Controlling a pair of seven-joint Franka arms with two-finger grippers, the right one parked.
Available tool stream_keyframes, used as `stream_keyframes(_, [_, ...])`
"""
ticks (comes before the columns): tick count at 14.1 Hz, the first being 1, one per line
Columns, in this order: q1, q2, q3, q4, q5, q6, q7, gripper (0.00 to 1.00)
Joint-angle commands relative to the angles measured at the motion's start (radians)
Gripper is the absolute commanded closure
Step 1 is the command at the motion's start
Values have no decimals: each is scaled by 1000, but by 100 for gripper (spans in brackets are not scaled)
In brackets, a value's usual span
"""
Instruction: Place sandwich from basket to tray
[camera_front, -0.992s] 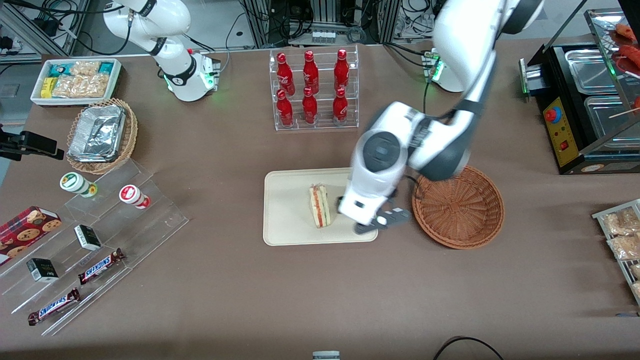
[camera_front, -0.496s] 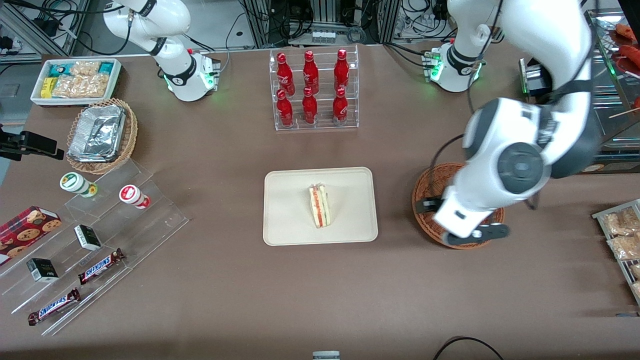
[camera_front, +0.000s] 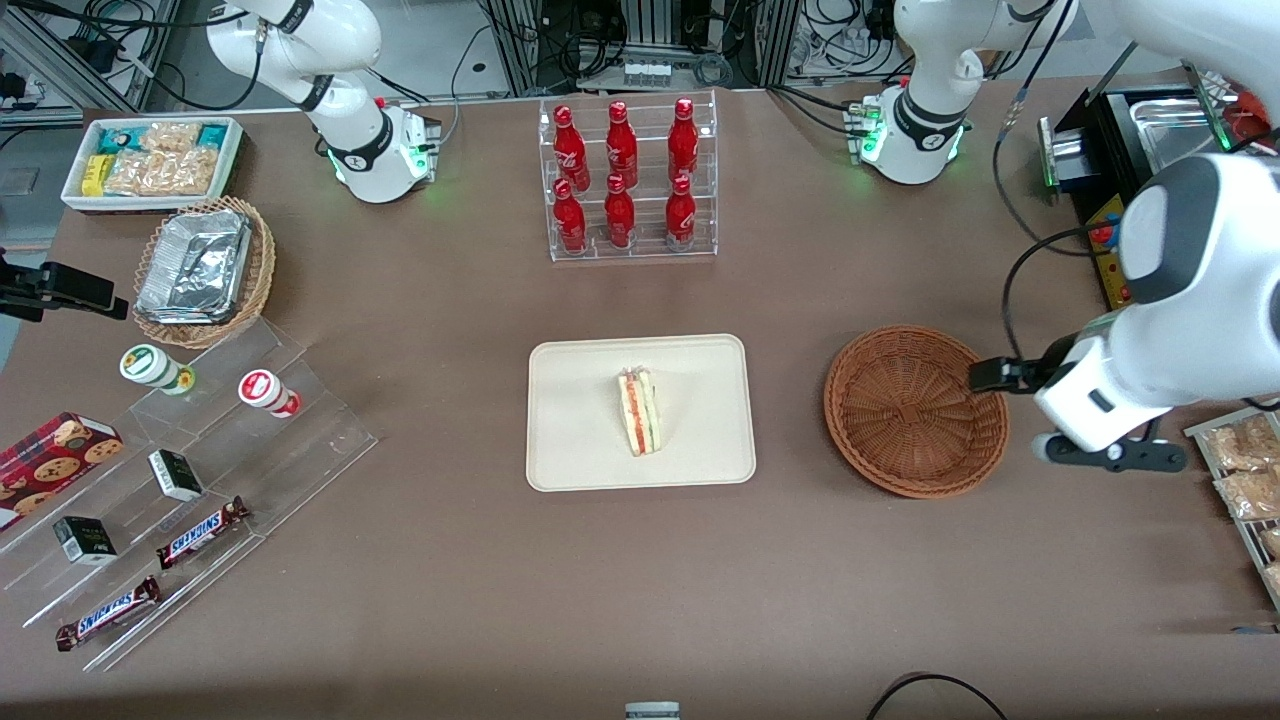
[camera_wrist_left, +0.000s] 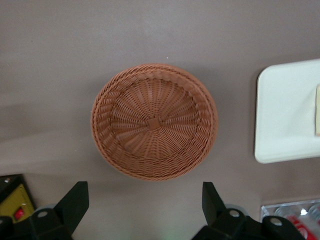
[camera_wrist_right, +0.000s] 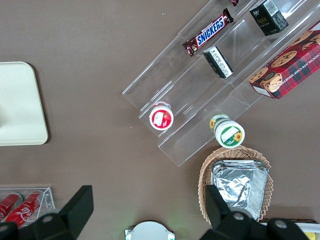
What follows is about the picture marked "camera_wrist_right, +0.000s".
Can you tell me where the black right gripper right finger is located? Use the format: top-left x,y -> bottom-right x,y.
199,184 -> 307,240

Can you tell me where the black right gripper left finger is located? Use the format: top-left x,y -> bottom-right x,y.
0,185 -> 95,240

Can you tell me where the foil wrapped sandwich pack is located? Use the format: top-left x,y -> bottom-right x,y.
211,159 -> 270,222

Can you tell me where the woven wicker basket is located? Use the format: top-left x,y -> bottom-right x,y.
198,146 -> 275,223

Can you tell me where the cream plastic tray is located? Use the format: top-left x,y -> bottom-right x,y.
0,61 -> 49,146

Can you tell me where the clear acrylic can holder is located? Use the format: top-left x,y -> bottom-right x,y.
0,186 -> 56,226

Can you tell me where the red cola can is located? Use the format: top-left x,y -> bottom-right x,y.
4,191 -> 45,227
0,192 -> 24,223

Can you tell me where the white round device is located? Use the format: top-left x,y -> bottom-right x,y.
124,219 -> 176,240

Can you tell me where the green sunflower-lidded cup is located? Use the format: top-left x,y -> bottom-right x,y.
209,113 -> 246,149

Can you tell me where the red-lidded yogurt cup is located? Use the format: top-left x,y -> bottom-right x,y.
149,101 -> 175,131

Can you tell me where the clear acrylic tiered stand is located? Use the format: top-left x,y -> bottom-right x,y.
121,0 -> 320,168

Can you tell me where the small black white-labelled box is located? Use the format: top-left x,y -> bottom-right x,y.
202,45 -> 235,80

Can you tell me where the red tartan cookie box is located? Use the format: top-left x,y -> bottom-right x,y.
248,20 -> 320,100

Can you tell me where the Snickers chocolate bar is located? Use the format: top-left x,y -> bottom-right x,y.
181,7 -> 235,58

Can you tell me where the large black carton box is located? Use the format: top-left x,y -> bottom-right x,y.
249,0 -> 290,37

